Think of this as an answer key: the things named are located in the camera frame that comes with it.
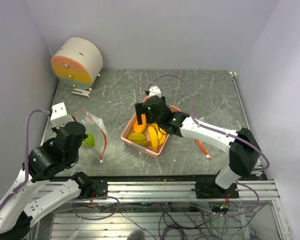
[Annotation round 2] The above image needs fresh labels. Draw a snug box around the clear zip bag red zipper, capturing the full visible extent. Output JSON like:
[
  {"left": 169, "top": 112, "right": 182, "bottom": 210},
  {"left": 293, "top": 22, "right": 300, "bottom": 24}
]
[{"left": 75, "top": 107, "right": 108, "bottom": 164}]

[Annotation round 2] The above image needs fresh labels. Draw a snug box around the round cream drawer box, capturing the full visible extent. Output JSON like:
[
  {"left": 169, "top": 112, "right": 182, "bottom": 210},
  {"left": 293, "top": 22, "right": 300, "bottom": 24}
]
[{"left": 50, "top": 37, "right": 104, "bottom": 90}]

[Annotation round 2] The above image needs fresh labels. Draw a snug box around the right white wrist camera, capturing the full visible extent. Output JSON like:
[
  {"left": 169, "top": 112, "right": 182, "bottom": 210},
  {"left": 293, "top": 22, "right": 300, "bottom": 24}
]
[{"left": 145, "top": 85, "right": 162, "bottom": 98}]

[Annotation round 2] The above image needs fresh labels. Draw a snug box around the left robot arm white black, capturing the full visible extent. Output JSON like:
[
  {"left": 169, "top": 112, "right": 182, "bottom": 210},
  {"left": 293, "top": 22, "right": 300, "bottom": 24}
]
[{"left": 0, "top": 121, "right": 102, "bottom": 240}]

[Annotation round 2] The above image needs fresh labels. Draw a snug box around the white metal latch piece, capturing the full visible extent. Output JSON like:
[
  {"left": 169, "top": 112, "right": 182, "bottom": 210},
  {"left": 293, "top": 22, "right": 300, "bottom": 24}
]
[{"left": 72, "top": 88, "right": 91, "bottom": 99}]

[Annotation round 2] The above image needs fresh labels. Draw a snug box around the green round toy fruit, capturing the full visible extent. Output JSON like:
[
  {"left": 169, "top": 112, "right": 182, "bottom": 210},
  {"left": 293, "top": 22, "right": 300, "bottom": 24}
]
[{"left": 81, "top": 133, "right": 96, "bottom": 149}]

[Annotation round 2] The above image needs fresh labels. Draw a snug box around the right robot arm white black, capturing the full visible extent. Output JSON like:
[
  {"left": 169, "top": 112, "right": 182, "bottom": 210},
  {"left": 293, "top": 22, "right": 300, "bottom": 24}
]
[{"left": 134, "top": 95, "right": 261, "bottom": 198}]

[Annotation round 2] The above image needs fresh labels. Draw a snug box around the yellow toy banana bunch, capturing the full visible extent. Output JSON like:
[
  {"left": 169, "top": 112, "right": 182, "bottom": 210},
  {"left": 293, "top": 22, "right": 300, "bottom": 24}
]
[{"left": 147, "top": 123, "right": 168, "bottom": 153}]

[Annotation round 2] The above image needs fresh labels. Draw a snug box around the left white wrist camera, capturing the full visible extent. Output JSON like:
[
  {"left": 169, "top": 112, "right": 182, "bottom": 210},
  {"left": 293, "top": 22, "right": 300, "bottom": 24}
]
[{"left": 50, "top": 102, "right": 75, "bottom": 129}]

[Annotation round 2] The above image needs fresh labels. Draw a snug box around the aluminium mounting rail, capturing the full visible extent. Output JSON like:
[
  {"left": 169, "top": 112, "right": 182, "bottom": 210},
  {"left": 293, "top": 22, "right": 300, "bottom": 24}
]
[{"left": 101, "top": 180, "right": 280, "bottom": 202}]

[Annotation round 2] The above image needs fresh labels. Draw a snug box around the yellow starfruit slice toy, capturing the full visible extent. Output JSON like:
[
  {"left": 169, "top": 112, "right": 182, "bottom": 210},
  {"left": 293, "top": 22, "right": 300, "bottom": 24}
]
[{"left": 127, "top": 132, "right": 148, "bottom": 145}]

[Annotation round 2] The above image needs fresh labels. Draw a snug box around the yellow toy mango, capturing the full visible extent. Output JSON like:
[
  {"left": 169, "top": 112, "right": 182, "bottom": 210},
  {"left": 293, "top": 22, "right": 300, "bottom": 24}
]
[{"left": 132, "top": 115, "right": 148, "bottom": 134}]

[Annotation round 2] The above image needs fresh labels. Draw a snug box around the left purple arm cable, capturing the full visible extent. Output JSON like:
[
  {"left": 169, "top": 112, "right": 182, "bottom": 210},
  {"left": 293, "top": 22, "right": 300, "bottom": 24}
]
[{"left": 0, "top": 108, "right": 52, "bottom": 223}]

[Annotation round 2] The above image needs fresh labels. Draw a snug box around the pink plastic basket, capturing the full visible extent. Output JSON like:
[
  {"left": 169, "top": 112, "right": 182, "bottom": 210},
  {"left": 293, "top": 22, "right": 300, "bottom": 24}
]
[{"left": 121, "top": 97, "right": 180, "bottom": 158}]

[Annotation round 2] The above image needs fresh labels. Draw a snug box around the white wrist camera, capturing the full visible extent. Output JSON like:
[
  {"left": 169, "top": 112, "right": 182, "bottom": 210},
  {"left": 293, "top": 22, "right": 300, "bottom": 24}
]
[
  {"left": 50, "top": 102, "right": 75, "bottom": 129},
  {"left": 145, "top": 85, "right": 162, "bottom": 98}
]

